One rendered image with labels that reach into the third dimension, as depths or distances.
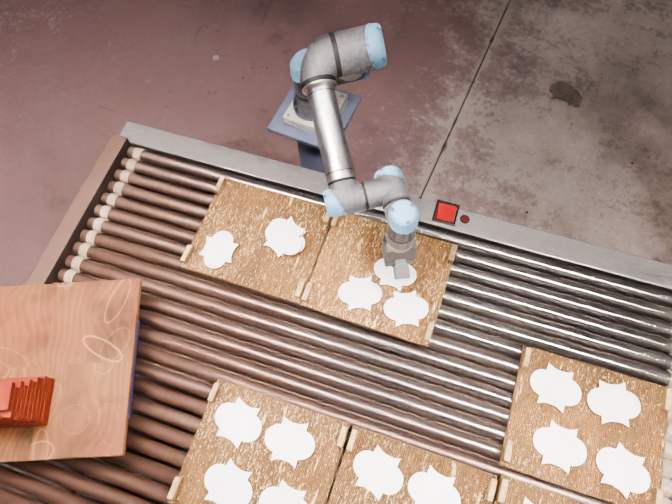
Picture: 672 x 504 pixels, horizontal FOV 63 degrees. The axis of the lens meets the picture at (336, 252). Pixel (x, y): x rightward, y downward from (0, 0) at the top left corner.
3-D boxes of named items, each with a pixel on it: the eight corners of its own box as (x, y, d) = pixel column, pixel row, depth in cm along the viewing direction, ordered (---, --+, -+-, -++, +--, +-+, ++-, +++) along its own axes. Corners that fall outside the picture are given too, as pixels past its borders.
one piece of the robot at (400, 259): (388, 265, 145) (385, 286, 160) (421, 260, 146) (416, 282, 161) (381, 224, 150) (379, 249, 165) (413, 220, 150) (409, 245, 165)
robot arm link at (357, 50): (320, 54, 195) (328, 29, 142) (361, 44, 195) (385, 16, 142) (328, 88, 198) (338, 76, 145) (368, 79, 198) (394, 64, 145)
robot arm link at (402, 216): (414, 193, 139) (424, 222, 136) (411, 213, 149) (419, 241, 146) (384, 199, 139) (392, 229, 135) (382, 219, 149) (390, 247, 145)
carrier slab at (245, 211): (224, 179, 193) (223, 177, 191) (335, 210, 186) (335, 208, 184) (181, 268, 180) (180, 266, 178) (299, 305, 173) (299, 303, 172)
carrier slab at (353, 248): (337, 212, 186) (337, 209, 184) (457, 247, 179) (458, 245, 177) (300, 306, 173) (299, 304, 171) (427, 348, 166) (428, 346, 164)
